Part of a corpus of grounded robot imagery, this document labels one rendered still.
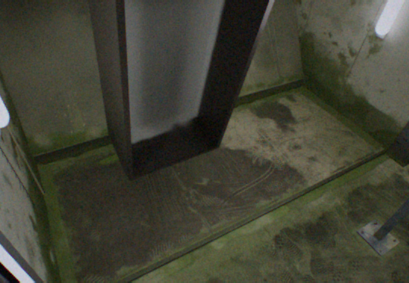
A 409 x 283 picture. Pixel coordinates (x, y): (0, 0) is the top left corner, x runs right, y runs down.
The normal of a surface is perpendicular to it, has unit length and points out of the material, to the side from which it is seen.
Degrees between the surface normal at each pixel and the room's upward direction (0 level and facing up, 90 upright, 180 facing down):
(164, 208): 0
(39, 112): 57
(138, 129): 11
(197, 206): 0
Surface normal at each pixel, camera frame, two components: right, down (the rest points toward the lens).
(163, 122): 0.16, -0.58
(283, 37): 0.44, 0.13
